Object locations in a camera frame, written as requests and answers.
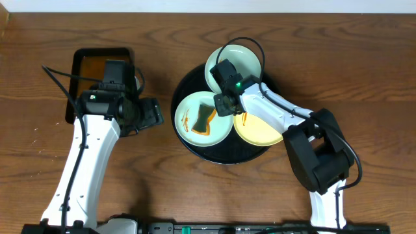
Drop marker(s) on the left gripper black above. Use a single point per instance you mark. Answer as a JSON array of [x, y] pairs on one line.
[[153, 115]]

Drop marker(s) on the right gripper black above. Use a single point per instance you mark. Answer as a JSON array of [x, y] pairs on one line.
[[221, 110]]

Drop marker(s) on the orange green sponge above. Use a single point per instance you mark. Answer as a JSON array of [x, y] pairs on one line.
[[205, 116]]

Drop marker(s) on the green plate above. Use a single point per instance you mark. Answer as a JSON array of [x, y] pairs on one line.
[[243, 59], [186, 115]]

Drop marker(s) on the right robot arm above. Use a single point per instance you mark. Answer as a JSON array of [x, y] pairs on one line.
[[319, 155]]

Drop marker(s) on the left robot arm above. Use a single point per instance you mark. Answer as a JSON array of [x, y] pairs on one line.
[[111, 110]]

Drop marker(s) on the black rectangular water tray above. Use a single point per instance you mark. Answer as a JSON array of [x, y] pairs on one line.
[[90, 63]]

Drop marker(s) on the round black serving tray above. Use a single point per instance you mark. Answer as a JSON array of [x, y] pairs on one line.
[[231, 150]]

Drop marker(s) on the yellow plate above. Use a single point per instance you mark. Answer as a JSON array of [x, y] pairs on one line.
[[255, 131]]

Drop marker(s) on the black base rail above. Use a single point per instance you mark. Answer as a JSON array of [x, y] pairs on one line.
[[240, 228]]

